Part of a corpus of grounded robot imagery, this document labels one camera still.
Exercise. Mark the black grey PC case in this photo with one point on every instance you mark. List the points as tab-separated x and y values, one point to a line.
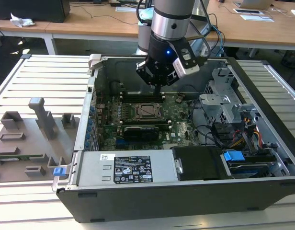
162	203

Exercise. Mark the thin metal locking lever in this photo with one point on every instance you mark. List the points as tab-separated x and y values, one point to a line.
147	103

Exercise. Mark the black graphics card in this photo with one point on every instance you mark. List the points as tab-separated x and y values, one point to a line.
141	134

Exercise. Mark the black box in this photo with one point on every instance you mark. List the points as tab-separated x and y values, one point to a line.
30	9

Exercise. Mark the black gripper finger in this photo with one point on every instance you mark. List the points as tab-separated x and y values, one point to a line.
147	72
170	77

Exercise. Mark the grey parts rack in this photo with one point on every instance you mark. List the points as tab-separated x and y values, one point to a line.
30	153

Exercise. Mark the blue disk carrier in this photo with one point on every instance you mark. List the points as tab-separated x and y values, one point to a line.
233	155

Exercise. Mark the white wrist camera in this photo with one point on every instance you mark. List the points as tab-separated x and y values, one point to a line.
185	69

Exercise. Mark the CPU socket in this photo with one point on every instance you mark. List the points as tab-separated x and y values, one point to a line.
136	115

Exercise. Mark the crumpled white paper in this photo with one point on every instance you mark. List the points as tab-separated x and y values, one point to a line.
21	21

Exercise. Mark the grey power supply unit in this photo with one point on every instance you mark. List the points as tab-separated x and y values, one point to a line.
94	167

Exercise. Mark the black camera bracket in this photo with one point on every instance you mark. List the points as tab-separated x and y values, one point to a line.
193	62

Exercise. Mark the green RAM stick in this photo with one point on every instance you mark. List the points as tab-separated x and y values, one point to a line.
18	157

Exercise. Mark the blue plastic latch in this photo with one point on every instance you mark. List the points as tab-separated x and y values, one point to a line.
59	172

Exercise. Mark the silver laptop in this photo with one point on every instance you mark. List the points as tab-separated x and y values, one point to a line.
256	3

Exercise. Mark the metal drive cage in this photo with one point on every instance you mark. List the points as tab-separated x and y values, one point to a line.
217	105

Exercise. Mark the black RAM slot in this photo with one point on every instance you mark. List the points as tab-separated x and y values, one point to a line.
138	101
138	94
138	98

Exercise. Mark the green motherboard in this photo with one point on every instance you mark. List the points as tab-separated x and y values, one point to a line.
178	129

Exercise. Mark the black plastic cover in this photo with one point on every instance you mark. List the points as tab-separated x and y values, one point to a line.
197	163

